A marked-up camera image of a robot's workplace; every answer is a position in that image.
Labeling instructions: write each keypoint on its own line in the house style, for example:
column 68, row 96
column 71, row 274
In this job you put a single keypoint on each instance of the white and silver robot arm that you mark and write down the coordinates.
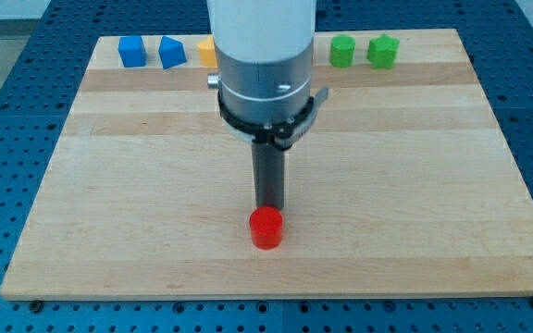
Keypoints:
column 264, row 55

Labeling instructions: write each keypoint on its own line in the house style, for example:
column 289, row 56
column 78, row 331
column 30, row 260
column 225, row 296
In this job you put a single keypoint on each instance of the green star block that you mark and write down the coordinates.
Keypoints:
column 382, row 51

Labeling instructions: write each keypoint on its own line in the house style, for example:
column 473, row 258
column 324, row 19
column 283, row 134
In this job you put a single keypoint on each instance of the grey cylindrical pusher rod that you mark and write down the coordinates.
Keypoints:
column 269, row 167

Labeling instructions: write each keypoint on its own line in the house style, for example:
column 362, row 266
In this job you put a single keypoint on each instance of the red cylinder block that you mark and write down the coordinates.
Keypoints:
column 266, row 225

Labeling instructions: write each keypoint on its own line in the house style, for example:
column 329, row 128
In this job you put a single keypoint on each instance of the yellow block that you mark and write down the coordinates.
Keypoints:
column 207, row 52

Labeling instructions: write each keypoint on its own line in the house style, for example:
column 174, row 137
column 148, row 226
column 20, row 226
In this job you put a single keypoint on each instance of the wooden board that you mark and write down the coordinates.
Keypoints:
column 404, row 188

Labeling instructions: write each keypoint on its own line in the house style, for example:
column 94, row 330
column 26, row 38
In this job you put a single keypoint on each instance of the green cylinder block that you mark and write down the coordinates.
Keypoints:
column 341, row 51

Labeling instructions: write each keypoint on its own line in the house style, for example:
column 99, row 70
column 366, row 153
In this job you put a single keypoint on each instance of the blue pentagon block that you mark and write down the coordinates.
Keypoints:
column 171, row 52

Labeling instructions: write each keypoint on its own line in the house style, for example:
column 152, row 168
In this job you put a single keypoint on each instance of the blue cube block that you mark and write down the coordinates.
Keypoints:
column 132, row 51

